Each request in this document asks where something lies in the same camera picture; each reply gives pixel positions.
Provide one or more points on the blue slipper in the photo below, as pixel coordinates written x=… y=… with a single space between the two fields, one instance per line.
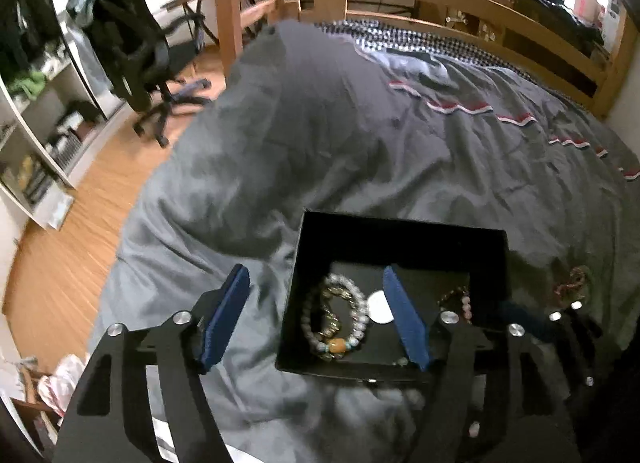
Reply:
x=197 y=86

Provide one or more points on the white bookshelf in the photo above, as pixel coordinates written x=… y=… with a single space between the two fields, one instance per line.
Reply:
x=55 y=108

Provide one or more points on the checkered bed sheet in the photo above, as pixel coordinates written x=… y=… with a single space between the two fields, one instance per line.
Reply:
x=400 y=38

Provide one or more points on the green cloth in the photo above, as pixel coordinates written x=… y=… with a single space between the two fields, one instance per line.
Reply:
x=27 y=82

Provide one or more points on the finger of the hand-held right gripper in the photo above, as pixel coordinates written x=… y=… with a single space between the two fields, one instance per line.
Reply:
x=522 y=319
x=582 y=318

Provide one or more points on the black jewelry box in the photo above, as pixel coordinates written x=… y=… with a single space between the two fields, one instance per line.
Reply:
x=350 y=243

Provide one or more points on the pink and white cloth pile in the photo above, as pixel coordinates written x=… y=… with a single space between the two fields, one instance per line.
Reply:
x=62 y=378

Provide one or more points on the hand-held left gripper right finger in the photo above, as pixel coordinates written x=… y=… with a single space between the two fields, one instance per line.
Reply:
x=407 y=323

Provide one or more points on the black office chair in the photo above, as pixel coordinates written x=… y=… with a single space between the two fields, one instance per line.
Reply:
x=132 y=43

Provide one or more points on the grey duvet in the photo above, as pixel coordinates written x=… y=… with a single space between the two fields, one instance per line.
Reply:
x=310 y=143

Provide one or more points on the white round disc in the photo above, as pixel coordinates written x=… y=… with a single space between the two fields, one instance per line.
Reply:
x=378 y=309

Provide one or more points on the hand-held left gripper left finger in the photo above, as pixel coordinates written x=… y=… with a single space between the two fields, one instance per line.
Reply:
x=222 y=323

